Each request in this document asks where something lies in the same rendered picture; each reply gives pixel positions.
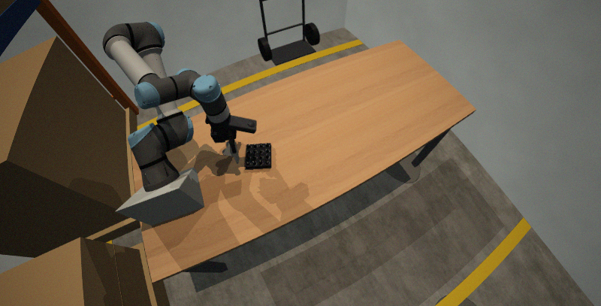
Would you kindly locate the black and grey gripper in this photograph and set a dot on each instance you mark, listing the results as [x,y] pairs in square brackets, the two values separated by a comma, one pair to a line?
[220,134]

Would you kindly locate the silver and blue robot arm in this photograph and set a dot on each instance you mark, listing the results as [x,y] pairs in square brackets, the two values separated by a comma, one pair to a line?
[142,64]

